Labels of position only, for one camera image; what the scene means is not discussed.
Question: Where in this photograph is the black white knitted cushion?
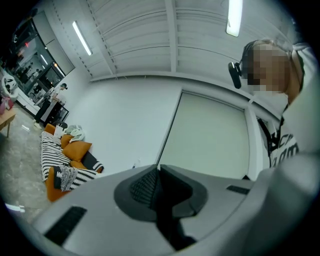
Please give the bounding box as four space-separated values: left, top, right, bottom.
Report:
53 165 79 193

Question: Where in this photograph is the black fringed cushion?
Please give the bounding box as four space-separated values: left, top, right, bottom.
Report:
81 151 105 174

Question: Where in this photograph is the large grey roller blind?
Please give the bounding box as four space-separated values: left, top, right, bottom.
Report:
157 90 252 180

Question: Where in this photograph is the person's head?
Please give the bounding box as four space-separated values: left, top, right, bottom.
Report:
241 38 305 106

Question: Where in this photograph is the black head-worn camera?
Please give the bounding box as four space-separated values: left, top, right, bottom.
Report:
227 61 243 90

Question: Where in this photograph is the black cabinet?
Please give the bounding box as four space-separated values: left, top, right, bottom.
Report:
41 99 70 127

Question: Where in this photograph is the person in white shirt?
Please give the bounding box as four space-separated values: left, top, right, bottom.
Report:
249 42 320 256

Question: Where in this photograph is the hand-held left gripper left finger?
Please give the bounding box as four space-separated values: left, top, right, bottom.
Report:
113 164 159 223

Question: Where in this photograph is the long ceiling light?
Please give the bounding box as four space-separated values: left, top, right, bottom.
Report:
225 0 244 38
71 20 94 57

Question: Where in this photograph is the dark glass partition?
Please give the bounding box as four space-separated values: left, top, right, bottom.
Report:
9 18 76 101

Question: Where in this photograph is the light wooden table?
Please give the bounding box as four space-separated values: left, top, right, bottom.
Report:
0 109 17 139

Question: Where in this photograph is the black chest strap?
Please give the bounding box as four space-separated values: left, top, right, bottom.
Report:
257 117 280 168

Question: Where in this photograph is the white plush toy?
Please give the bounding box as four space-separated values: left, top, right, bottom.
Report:
1 74 19 99

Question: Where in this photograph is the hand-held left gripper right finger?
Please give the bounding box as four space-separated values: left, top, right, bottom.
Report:
156 164 209 252

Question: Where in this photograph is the pink bag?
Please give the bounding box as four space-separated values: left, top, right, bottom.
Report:
0 96 14 115

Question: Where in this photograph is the white paper bag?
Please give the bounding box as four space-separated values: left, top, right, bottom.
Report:
53 125 65 139

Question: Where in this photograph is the white low bench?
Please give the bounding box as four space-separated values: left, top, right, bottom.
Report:
15 91 43 116

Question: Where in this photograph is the orange cushion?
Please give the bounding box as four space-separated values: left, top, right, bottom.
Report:
60 134 93 163

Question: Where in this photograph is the pale green crumpled cloth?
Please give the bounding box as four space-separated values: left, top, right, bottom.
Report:
63 124 86 144

